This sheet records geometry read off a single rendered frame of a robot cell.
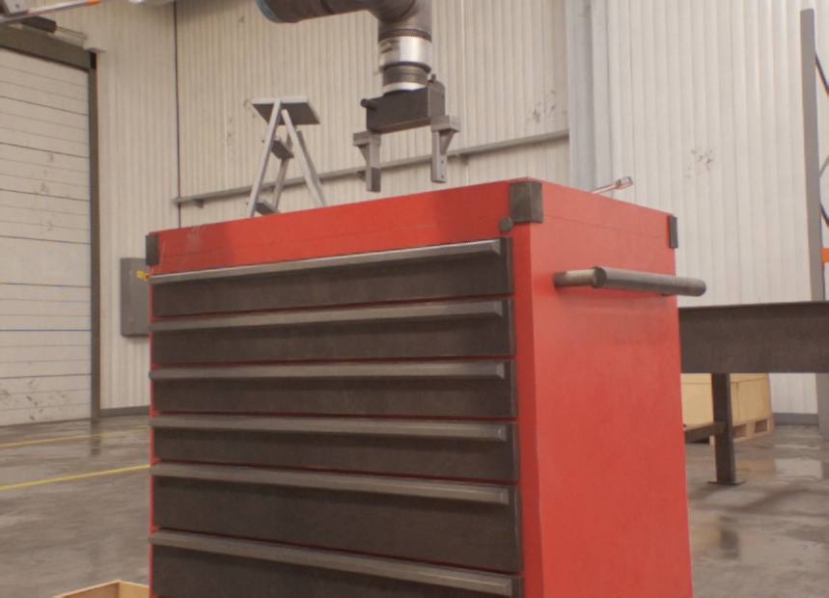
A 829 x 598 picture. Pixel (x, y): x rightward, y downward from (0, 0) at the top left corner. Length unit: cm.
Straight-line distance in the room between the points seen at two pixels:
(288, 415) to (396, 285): 28
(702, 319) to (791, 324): 36
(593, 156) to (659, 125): 71
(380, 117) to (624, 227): 46
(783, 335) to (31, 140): 1041
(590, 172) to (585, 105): 69
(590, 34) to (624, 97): 75
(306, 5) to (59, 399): 1152
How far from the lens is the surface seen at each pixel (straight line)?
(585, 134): 1004
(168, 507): 158
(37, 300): 1276
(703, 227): 959
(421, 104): 155
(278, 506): 141
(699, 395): 734
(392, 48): 159
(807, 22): 834
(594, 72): 998
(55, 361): 1286
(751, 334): 418
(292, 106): 455
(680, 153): 978
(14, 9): 141
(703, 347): 423
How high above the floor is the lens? 74
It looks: 3 degrees up
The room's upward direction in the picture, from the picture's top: 2 degrees counter-clockwise
